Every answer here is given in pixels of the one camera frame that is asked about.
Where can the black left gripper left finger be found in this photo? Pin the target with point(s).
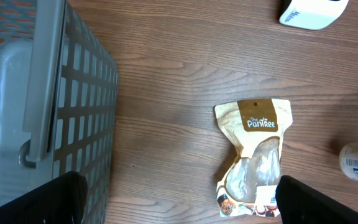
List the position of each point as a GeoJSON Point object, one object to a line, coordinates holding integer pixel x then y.
{"type": "Point", "coordinates": [62, 200]}

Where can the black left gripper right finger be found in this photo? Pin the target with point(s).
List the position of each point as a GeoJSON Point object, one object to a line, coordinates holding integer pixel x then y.
{"type": "Point", "coordinates": [302, 204]}

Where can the brown snack bag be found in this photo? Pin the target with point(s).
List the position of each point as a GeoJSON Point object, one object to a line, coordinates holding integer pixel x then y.
{"type": "Point", "coordinates": [256, 128]}

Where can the grey plastic basket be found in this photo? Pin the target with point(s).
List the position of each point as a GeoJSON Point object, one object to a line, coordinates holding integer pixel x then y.
{"type": "Point", "coordinates": [58, 88]}

